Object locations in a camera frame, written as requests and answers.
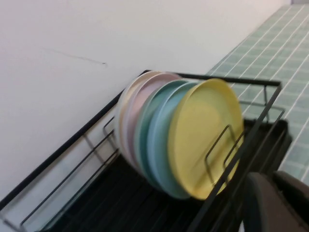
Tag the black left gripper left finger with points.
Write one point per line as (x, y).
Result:
(260, 207)

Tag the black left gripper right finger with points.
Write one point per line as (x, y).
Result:
(298, 200)

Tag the yellow plate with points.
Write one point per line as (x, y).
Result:
(200, 135)

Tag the sky blue plate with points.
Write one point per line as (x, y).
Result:
(160, 145)

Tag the teal green plate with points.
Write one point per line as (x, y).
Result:
(147, 123)

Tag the pink plate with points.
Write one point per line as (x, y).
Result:
(135, 108)

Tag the cream plate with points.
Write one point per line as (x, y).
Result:
(120, 108)

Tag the green tile pattern mat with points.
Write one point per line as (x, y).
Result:
(272, 55)

